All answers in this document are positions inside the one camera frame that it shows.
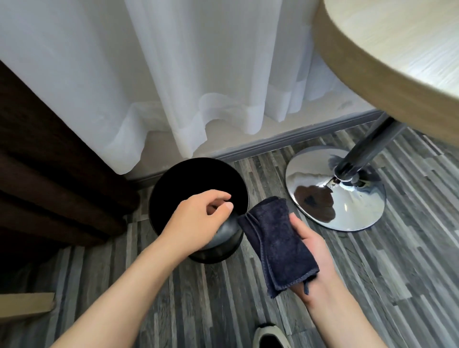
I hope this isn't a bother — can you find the grey baseboard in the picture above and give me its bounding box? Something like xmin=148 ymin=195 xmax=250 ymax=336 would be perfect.
xmin=127 ymin=109 xmax=384 ymax=190

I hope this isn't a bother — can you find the person's right forearm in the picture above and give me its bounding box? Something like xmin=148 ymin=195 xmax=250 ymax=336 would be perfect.
xmin=305 ymin=278 xmax=389 ymax=348

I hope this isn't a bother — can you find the chrome table pole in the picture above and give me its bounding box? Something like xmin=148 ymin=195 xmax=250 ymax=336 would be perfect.
xmin=335 ymin=112 xmax=408 ymax=184

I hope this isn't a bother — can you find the person's white shoe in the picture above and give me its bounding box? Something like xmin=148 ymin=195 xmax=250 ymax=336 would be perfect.
xmin=253 ymin=323 xmax=293 ymax=348

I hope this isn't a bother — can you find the chrome round table base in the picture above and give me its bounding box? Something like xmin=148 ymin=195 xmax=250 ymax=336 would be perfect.
xmin=285 ymin=145 xmax=387 ymax=232

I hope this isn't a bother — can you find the person's left forearm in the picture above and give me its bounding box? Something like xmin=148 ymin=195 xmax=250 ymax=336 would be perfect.
xmin=50 ymin=235 xmax=196 ymax=348

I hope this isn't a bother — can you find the black round waste bin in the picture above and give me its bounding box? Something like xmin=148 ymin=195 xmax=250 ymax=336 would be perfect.
xmin=148 ymin=157 xmax=250 ymax=265

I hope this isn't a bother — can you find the white sheer curtain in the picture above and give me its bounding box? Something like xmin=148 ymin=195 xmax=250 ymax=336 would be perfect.
xmin=0 ymin=0 xmax=375 ymax=175

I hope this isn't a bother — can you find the person's right hand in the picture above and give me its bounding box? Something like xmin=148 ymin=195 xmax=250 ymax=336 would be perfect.
xmin=289 ymin=212 xmax=340 ymax=307

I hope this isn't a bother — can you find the round wooden table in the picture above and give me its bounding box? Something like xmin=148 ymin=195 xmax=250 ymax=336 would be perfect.
xmin=313 ymin=0 xmax=459 ymax=147

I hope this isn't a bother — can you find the person's left hand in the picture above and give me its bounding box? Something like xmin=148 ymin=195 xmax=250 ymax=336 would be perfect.
xmin=158 ymin=189 xmax=234 ymax=252

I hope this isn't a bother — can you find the dark brown curtain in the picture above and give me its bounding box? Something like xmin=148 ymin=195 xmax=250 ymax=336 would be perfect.
xmin=0 ymin=60 xmax=141 ymax=273

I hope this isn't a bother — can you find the light wooden board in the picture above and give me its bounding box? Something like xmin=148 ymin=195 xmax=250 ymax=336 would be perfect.
xmin=0 ymin=292 xmax=57 ymax=321

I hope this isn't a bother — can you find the dark blue cloth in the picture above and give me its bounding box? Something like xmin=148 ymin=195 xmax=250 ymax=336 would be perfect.
xmin=237 ymin=196 xmax=320 ymax=299

